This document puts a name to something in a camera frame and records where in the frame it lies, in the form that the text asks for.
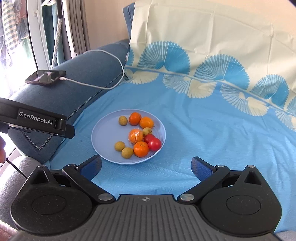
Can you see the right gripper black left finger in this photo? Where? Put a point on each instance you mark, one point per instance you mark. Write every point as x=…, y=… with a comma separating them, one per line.
x=52, y=202

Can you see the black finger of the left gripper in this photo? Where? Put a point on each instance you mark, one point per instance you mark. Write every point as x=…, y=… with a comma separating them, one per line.
x=67, y=132

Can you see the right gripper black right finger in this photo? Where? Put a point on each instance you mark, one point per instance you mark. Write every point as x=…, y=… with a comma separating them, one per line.
x=238, y=203

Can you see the small yellow longan fruit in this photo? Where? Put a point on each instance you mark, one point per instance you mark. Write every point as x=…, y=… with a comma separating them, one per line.
x=119, y=146

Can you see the large orange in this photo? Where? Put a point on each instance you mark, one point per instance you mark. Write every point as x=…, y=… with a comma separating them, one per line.
x=135, y=135

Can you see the small orange mandarin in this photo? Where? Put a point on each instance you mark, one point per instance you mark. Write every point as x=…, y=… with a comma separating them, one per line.
x=141, y=149

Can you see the red cherry tomato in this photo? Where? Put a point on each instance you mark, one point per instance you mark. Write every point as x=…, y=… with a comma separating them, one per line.
x=148, y=138

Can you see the person's left hand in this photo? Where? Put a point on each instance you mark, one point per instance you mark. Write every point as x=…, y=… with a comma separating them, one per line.
x=2, y=151

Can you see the smartphone on armrest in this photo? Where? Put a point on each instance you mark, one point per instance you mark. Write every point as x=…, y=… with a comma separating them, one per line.
x=45, y=77

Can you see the small longan on plate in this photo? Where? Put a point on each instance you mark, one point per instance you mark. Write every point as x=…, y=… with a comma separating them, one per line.
x=123, y=121

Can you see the blue denim sofa armrest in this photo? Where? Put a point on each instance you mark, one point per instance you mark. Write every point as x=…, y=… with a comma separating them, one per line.
x=89, y=76

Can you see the orange mandarin on plate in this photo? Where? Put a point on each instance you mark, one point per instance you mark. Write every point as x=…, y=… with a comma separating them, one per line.
x=134, y=118

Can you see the small pear on plate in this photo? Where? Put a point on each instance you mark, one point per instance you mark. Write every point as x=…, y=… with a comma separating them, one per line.
x=147, y=131

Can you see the red tomato on plate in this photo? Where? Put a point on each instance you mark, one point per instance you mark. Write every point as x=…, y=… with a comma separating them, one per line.
x=154, y=144

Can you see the grey curtain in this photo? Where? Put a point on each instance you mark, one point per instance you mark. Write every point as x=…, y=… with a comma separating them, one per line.
x=76, y=26

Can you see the blue patterned bed sheet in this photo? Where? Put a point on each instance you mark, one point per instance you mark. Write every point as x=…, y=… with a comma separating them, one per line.
x=220, y=75

